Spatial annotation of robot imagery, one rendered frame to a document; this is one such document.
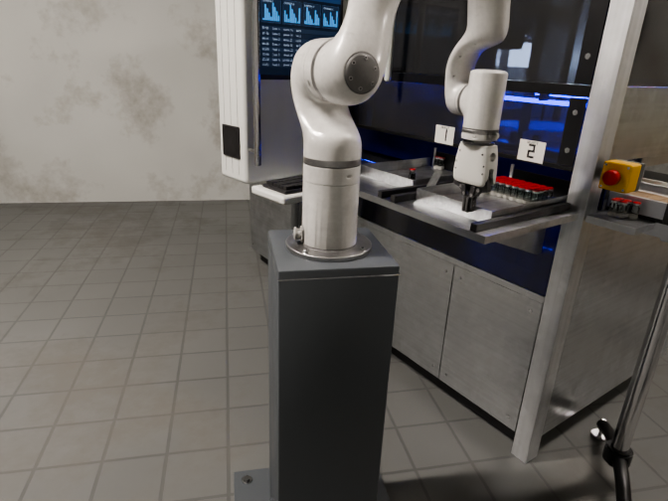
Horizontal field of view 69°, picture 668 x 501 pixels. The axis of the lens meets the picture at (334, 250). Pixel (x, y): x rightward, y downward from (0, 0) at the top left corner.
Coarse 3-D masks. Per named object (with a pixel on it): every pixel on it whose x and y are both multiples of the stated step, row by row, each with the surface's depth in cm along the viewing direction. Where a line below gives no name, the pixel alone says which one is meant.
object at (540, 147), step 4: (520, 140) 145; (524, 140) 144; (528, 140) 143; (532, 140) 142; (520, 144) 146; (524, 144) 144; (528, 144) 143; (536, 144) 141; (540, 144) 140; (544, 144) 139; (520, 148) 146; (524, 148) 145; (528, 148) 144; (532, 148) 143; (536, 148) 142; (540, 148) 141; (544, 148) 140; (520, 152) 146; (524, 152) 145; (532, 152) 143; (536, 152) 142; (540, 152) 141; (544, 152) 140; (520, 156) 146; (524, 156) 145; (536, 156) 142; (540, 156) 141; (528, 160) 144; (532, 160) 143; (536, 160) 142; (540, 160) 141
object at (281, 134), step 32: (224, 0) 166; (288, 0) 170; (320, 0) 179; (224, 32) 170; (288, 32) 174; (320, 32) 183; (224, 64) 174; (288, 64) 178; (224, 96) 179; (288, 96) 182; (224, 128) 183; (288, 128) 187; (224, 160) 189; (288, 160) 191
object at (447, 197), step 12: (420, 192) 138; (432, 192) 143; (444, 192) 146; (456, 192) 149; (432, 204) 135; (444, 204) 132; (456, 204) 128; (480, 204) 138; (492, 204) 139; (504, 204) 139; (516, 204) 140; (528, 204) 128; (540, 204) 131; (552, 204) 135; (468, 216) 126; (480, 216) 123; (492, 216) 120
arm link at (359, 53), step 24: (360, 0) 88; (384, 0) 89; (360, 24) 86; (384, 24) 89; (336, 48) 85; (360, 48) 85; (384, 48) 89; (312, 72) 91; (336, 72) 85; (360, 72) 86; (384, 72) 90; (336, 96) 89; (360, 96) 88
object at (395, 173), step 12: (372, 168) 163; (384, 168) 174; (396, 168) 178; (408, 168) 181; (420, 168) 182; (432, 168) 183; (384, 180) 159; (396, 180) 155; (408, 180) 150; (420, 180) 150; (444, 180) 157
